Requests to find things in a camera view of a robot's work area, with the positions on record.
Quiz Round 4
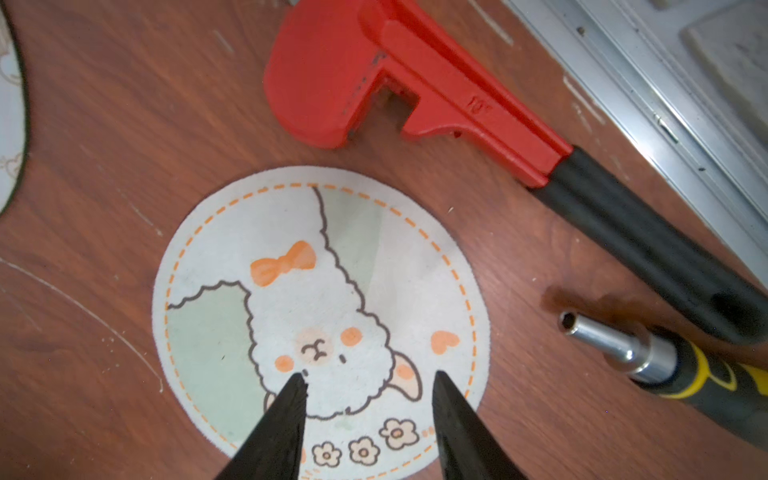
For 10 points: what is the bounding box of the red handled tool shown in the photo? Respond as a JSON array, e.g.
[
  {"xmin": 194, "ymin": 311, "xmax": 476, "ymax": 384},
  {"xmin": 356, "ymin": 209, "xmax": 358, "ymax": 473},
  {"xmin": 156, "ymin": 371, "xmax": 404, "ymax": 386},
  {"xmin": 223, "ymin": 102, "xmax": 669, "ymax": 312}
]
[{"xmin": 264, "ymin": 1, "xmax": 767, "ymax": 345}]

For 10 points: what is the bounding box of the white dog face coaster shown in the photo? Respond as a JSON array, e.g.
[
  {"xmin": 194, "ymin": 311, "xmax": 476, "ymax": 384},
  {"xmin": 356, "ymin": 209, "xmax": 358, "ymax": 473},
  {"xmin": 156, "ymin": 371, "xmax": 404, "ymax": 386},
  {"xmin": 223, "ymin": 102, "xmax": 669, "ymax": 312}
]
[{"xmin": 152, "ymin": 166, "xmax": 491, "ymax": 479}]

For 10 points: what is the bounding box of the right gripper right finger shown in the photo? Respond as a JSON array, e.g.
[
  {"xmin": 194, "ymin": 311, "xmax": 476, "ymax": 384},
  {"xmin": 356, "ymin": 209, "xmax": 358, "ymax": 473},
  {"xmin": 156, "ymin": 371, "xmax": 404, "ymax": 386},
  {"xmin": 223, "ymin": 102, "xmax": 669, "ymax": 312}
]
[{"xmin": 432, "ymin": 371, "xmax": 527, "ymax": 480}]

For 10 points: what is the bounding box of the aluminium rail frame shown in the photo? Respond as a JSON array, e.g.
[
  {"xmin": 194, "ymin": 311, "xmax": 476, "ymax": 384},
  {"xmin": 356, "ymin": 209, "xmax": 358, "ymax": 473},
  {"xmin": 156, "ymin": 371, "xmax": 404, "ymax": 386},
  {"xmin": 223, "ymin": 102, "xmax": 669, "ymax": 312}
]
[{"xmin": 508, "ymin": 1, "xmax": 767, "ymax": 280}]

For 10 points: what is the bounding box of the black screwdriver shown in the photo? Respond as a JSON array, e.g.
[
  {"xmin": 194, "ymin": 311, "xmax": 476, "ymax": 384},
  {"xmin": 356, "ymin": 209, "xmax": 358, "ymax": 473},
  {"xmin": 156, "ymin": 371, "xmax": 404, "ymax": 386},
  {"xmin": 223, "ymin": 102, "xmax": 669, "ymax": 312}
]
[{"xmin": 559, "ymin": 311, "xmax": 767, "ymax": 450}]

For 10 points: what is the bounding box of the white butterfly coaster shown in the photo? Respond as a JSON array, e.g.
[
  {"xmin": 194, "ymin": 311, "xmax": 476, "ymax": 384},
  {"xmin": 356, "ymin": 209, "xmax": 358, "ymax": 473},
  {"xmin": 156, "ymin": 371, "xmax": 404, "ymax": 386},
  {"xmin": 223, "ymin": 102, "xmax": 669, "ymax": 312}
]
[{"xmin": 1, "ymin": 1, "xmax": 29, "ymax": 213}]

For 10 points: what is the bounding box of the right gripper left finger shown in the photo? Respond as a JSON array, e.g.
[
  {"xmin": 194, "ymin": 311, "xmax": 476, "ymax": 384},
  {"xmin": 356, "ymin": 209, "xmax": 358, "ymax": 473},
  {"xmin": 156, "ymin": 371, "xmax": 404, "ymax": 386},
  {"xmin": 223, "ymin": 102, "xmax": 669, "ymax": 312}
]
[{"xmin": 216, "ymin": 373, "xmax": 307, "ymax": 480}]

